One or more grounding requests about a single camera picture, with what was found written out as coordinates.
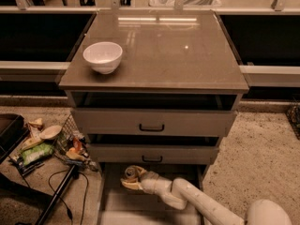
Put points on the top grey drawer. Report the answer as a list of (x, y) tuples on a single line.
[(187, 115)]

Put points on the green snack bag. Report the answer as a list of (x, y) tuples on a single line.
[(33, 154)]

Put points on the grey drawer cabinet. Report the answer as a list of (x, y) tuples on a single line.
[(163, 52)]

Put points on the wire basket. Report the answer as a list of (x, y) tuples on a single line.
[(293, 115), (71, 148)]

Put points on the black tripod leg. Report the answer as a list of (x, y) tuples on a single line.
[(72, 173)]

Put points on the wire basket right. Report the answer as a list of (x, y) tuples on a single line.
[(293, 115)]

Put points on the black bin left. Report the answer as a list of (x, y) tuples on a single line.
[(12, 131)]

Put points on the white ceramic bowl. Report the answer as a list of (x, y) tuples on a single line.
[(103, 57)]

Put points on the middle grey drawer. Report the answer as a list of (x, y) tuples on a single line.
[(154, 149)]

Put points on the wire basket left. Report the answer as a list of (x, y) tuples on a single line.
[(71, 148)]

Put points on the orange soda can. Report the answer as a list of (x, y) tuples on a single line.
[(132, 173)]

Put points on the bottom grey drawer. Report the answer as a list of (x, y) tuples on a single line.
[(123, 206)]

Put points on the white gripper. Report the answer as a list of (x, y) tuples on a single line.
[(152, 181)]

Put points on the white plate on floor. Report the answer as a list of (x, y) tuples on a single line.
[(50, 133)]

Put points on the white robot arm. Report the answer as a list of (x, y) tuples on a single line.
[(177, 193)]

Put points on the grey drawer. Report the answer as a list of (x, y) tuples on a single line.
[(154, 149), (123, 206), (187, 115)]

